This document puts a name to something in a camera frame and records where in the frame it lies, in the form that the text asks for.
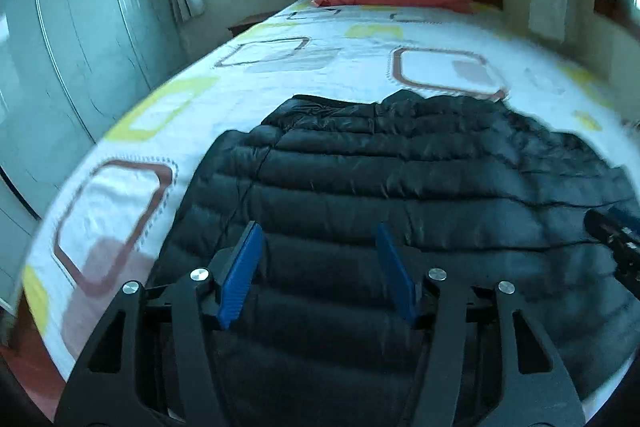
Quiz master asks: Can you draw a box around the bed with patterned sheet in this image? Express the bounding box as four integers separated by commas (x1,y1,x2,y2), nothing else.
7,0,640,408

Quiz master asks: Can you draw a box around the wooden nightstand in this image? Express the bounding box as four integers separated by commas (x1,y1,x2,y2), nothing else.
227,13,272,39

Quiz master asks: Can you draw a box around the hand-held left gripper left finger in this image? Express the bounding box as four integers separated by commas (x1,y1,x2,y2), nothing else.
54,221,266,427

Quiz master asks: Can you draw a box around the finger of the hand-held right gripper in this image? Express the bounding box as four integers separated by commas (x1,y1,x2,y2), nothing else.
583,206,640,258

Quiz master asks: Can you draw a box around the glass door wardrobe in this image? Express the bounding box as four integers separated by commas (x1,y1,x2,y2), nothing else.
0,0,190,310

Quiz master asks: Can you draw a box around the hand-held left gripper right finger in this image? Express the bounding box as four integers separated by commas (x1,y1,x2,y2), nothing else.
375,222,586,427

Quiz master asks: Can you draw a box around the black quilted puffer jacket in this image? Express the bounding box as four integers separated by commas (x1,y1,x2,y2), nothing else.
147,89,640,427

